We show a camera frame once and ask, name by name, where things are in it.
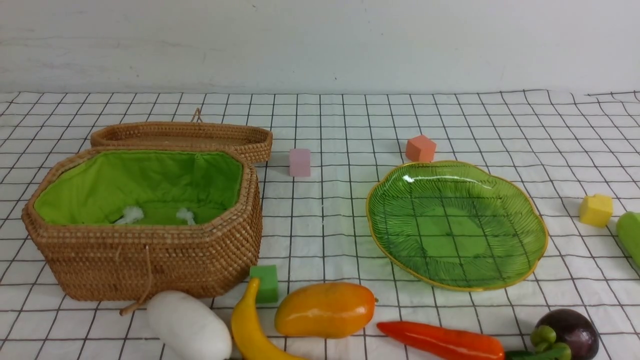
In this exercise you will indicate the yellow banana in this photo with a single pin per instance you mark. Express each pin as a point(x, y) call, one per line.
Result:
point(247, 331)

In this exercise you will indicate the white black grid tablecloth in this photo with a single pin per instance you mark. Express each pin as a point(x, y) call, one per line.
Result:
point(557, 146)

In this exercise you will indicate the yellow foam cube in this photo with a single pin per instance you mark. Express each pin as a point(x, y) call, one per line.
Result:
point(596, 210)

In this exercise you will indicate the orange carrot green leaves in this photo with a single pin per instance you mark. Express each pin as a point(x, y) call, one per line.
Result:
point(453, 344)

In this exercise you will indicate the green glass leaf plate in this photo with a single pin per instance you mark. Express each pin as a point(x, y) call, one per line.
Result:
point(452, 225)

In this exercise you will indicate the woven wicker basket green lining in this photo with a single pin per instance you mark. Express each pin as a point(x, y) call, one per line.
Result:
point(123, 224)

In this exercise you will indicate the white radish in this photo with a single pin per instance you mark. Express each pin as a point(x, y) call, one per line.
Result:
point(189, 327)

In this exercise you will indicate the green foam cube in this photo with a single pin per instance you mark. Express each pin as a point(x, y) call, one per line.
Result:
point(268, 290)

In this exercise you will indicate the woven wicker basket lid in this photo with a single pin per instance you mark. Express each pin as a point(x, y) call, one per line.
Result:
point(254, 144)

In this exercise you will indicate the pink foam cube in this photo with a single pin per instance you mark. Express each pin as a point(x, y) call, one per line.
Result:
point(299, 163)

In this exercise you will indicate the light green gourd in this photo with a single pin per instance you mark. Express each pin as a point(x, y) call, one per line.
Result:
point(628, 232)

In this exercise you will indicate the orange yellow mango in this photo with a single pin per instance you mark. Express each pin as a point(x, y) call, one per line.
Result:
point(329, 310)

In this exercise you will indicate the dark purple mangosteen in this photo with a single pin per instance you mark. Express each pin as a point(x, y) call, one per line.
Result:
point(568, 331)

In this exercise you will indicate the orange foam cube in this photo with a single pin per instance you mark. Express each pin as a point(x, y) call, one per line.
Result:
point(420, 149)

